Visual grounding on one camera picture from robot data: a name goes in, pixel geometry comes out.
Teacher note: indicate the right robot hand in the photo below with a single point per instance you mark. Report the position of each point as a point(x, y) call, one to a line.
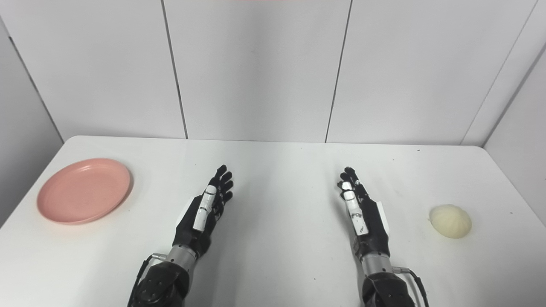
point(369, 221)

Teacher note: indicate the white steamed bun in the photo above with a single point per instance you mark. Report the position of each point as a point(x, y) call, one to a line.
point(450, 221)

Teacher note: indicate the pink plate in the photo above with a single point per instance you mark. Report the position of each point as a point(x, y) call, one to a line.
point(83, 190)

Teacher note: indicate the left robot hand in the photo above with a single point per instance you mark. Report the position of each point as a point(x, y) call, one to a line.
point(200, 221)

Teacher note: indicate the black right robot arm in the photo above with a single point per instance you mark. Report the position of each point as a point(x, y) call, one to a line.
point(384, 281)

